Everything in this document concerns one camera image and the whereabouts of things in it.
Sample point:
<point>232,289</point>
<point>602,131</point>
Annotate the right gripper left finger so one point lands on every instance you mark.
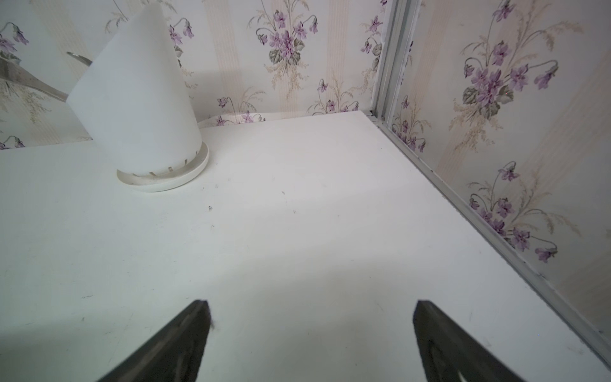
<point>172,354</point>

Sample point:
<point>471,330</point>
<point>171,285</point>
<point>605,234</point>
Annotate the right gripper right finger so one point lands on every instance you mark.
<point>449,353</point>

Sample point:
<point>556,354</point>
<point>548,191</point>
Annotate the white cup holder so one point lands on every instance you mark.
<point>133,102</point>

